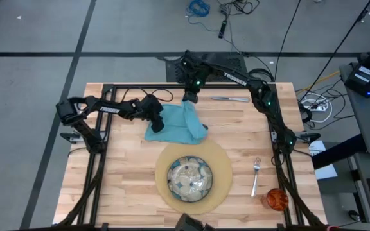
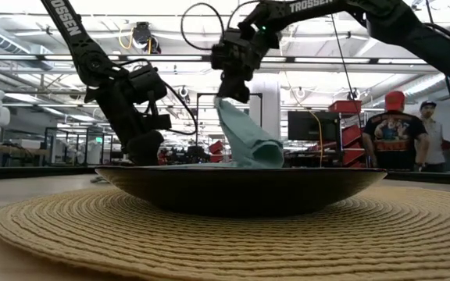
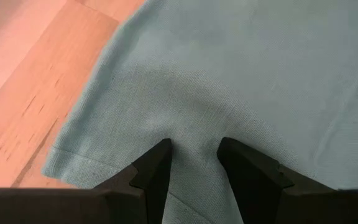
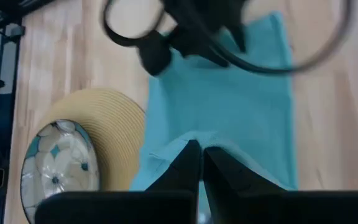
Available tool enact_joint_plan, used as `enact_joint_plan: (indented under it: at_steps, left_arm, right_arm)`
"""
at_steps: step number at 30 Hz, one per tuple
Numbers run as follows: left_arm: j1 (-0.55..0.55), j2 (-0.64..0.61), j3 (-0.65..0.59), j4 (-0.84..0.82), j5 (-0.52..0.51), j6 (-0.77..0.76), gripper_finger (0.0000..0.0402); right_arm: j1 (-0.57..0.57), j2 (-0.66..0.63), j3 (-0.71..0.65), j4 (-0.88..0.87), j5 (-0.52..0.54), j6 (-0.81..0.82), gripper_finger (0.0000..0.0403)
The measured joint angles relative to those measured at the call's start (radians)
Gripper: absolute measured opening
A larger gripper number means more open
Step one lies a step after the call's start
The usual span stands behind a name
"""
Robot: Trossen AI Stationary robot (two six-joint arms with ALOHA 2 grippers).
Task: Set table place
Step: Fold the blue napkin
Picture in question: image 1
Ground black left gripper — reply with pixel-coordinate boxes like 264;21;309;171
139;94;166;133

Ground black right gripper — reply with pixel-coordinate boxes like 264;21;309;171
182;83;202;104

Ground light blue cloth napkin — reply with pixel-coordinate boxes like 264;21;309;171
145;100;209;145

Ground patterned ceramic plate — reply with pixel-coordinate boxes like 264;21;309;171
166;155;214;203

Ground round woven straw placemat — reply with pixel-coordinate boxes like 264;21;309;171
155;139;233;215

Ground silver table knife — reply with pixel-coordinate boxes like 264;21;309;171
210;96;250;103

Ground silver fork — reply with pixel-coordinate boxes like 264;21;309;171
251;157;262;198

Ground orange drinking glass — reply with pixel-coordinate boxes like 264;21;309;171
261;188;289;212

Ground white paper sheet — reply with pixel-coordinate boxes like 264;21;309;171
308;140;339;180

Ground black stand leg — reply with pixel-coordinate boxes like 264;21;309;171
312;133;367;170

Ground black device with labels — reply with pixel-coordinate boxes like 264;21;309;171
344;62;370;98

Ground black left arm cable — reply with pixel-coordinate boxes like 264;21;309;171
120;87;175;104

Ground coiled black cable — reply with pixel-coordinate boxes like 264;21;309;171
248;67;274;83

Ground blue coiled floor cable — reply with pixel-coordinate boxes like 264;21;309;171
186;0;220;33

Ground black tangled floor cables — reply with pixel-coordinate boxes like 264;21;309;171
216;0;260;16

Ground black table-level camera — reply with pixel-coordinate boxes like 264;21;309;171
174;214;216;231

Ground long black floor cable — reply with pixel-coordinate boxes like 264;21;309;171
273;0;302;83

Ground yellow floor cable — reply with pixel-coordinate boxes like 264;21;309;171
295;70;342;94

